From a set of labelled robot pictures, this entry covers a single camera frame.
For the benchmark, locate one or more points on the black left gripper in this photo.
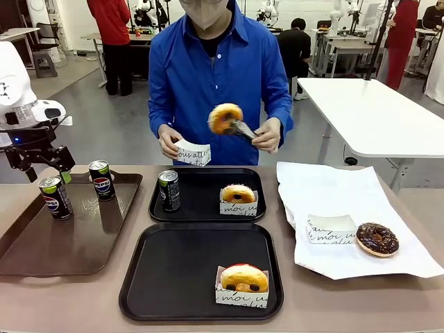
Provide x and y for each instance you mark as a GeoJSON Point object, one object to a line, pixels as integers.
{"type": "Point", "coordinates": [27, 140]}

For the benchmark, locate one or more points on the black Pepsi can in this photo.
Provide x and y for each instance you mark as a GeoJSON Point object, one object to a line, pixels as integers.
{"type": "Point", "coordinates": [102, 182]}
{"type": "Point", "coordinates": [170, 192]}
{"type": "Point", "coordinates": [57, 201]}

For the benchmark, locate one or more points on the white printed paper box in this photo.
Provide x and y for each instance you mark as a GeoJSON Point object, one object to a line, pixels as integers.
{"type": "Point", "coordinates": [194, 154]}
{"type": "Point", "coordinates": [331, 234]}

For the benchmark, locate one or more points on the dark metal tongs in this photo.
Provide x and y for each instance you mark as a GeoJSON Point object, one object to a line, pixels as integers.
{"type": "Point", "coordinates": [243, 130]}

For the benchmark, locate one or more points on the glazed donut with chocolate dots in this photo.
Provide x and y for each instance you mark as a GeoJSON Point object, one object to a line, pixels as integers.
{"type": "Point", "coordinates": [244, 277]}

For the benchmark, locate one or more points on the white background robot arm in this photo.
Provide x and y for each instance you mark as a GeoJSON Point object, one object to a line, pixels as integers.
{"type": "Point", "coordinates": [341, 17]}
{"type": "Point", "coordinates": [268, 12]}
{"type": "Point", "coordinates": [143, 12]}

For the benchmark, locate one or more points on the person's right forearm blue sleeve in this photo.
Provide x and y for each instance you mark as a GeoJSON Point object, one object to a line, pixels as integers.
{"type": "Point", "coordinates": [159, 114]}

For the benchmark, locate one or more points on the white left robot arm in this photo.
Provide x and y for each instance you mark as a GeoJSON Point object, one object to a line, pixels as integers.
{"type": "Point", "coordinates": [14, 90]}

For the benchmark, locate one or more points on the person's left forearm blue sleeve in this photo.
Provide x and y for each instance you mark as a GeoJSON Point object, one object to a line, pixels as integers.
{"type": "Point", "coordinates": [281, 107]}

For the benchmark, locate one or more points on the person's right hand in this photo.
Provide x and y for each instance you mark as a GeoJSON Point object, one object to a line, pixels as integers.
{"type": "Point", "coordinates": [170, 142]}

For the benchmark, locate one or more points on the person's left hand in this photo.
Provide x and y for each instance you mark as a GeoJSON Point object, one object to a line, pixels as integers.
{"type": "Point", "coordinates": [268, 137]}

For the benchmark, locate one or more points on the brown plastic tray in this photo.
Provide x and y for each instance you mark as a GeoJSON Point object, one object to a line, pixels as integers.
{"type": "Point", "coordinates": [52, 249]}

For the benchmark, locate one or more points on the grey step stool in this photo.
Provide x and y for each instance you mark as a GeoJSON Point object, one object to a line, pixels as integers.
{"type": "Point", "coordinates": [45, 64]}

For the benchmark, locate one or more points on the black office chair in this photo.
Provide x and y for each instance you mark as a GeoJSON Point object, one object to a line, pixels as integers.
{"type": "Point", "coordinates": [46, 34]}

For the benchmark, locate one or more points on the light wooden side table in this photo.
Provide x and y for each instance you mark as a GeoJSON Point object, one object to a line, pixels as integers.
{"type": "Point", "coordinates": [15, 34]}

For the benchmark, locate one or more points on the person in red top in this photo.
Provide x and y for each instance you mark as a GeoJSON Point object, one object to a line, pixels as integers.
{"type": "Point", "coordinates": [114, 34]}

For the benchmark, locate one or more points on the smaller-looking black plastic tray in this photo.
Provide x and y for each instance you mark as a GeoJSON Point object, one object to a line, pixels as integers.
{"type": "Point", "coordinates": [201, 194]}

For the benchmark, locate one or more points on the large black plastic tray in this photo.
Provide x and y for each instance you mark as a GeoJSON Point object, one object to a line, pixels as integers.
{"type": "Point", "coordinates": [173, 274]}

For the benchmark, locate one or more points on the person in blue shirt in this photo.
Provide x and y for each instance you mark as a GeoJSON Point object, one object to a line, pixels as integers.
{"type": "Point", "coordinates": [215, 76]}

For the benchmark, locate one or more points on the beige face mask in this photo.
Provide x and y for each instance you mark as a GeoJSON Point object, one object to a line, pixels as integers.
{"type": "Point", "coordinates": [204, 14]}

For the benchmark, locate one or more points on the seated person in black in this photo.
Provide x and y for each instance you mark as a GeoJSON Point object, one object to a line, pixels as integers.
{"type": "Point", "coordinates": [295, 48]}

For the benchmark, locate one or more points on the white paper sheet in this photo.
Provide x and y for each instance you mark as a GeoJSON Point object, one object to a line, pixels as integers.
{"type": "Point", "coordinates": [329, 194]}

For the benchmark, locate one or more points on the white background work table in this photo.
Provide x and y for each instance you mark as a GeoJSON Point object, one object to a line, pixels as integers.
{"type": "Point", "coordinates": [343, 46]}

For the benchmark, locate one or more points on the large white table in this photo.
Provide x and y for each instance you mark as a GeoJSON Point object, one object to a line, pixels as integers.
{"type": "Point", "coordinates": [367, 114]}

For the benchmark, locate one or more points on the black metal pole stand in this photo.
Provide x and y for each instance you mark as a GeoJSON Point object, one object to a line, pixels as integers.
{"type": "Point", "coordinates": [378, 38]}

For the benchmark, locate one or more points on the person in red dress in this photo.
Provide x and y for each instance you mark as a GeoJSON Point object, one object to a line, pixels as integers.
{"type": "Point", "coordinates": [400, 41]}

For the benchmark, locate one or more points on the person in black sweater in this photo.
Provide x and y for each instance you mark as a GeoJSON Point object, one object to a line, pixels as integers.
{"type": "Point", "coordinates": [433, 15]}

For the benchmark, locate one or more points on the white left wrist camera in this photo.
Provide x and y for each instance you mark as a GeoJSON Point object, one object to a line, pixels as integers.
{"type": "Point", "coordinates": [64, 120]}

